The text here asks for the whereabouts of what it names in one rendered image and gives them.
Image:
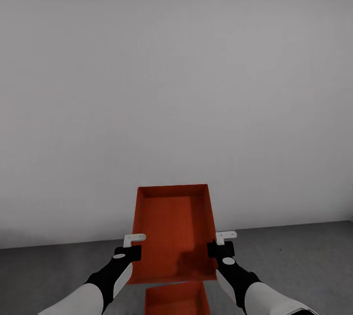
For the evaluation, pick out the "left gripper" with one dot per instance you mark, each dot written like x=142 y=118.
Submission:
x=135 y=251

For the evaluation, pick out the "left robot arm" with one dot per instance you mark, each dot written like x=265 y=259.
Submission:
x=102 y=287

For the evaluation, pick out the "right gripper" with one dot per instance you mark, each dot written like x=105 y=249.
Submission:
x=214 y=248

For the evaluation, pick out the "storage box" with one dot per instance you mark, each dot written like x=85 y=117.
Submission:
x=185 y=298
x=178 y=223

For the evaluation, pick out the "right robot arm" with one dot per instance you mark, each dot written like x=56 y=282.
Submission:
x=244 y=288

